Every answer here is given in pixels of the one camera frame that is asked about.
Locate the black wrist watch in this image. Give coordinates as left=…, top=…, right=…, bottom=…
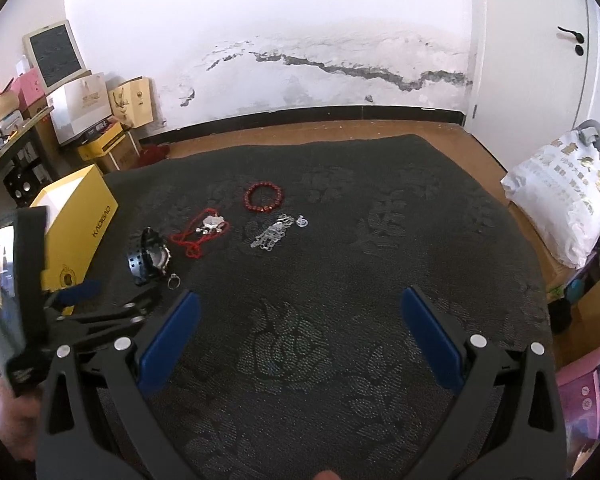
left=126, top=228, right=171, bottom=286

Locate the red cord silver lock necklace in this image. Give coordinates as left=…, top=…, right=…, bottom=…
left=168, top=207, right=233, bottom=261

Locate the silver chain necklace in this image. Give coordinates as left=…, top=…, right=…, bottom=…
left=250, top=212, right=297, bottom=253

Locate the red bead bracelet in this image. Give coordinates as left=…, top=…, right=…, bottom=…
left=243, top=181, right=285, bottom=215

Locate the small silver pendant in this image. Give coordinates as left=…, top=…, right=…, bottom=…
left=296, top=214, right=309, bottom=228

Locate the left hand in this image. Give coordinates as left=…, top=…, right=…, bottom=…
left=0, top=377, right=43, bottom=462

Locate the yellow open box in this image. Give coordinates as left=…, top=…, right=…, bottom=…
left=0, top=162, right=119, bottom=317

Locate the pink printed box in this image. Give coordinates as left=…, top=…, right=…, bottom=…
left=556, top=348, right=600, bottom=476

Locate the black speaker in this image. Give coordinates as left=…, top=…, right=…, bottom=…
left=3, top=157, right=53, bottom=207

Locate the dark desk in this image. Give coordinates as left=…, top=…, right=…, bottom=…
left=0, top=106, right=59, bottom=182

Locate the brown cardboard box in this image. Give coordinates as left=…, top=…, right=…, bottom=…
left=96, top=131, right=140, bottom=174

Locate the yellow flat box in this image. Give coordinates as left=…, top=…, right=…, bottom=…
left=78, top=122, right=125, bottom=160

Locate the red cloth on floor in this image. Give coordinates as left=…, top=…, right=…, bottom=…
left=137, top=144, right=170, bottom=167

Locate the white gift bag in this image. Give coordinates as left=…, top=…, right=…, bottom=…
left=47, top=73, right=111, bottom=145

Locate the tan gift bag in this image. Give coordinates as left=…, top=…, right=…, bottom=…
left=108, top=77, right=154, bottom=128

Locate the dark patterned floral cloth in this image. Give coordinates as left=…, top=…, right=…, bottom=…
left=85, top=136, right=552, bottom=479

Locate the beige woven bag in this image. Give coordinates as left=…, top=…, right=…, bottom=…
left=0, top=78, right=19, bottom=122

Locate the white printed plastic bag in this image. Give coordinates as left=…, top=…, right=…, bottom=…
left=501, top=119, right=600, bottom=270

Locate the white framed monitor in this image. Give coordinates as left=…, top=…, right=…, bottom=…
left=22, top=20, right=88, bottom=94

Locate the white door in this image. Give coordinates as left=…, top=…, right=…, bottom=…
left=465, top=0, right=600, bottom=169

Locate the black door handle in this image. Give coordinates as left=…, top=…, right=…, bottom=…
left=557, top=26, right=585, bottom=56

